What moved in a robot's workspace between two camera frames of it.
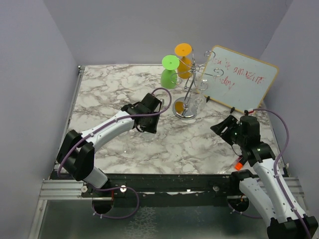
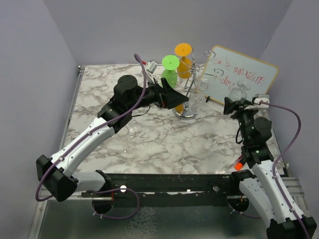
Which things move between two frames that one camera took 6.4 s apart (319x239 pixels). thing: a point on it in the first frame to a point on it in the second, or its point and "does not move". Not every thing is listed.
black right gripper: [231, 122] to [231, 105]
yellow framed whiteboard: [236, 80] does not move
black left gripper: [153, 129] to [173, 98]
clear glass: [147, 136] to [239, 92]
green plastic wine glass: [169, 75] does not move
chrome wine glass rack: [184, 108] does not move
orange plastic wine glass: [185, 70] does not move
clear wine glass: [198, 102] does not move
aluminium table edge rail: [80, 70] does not move
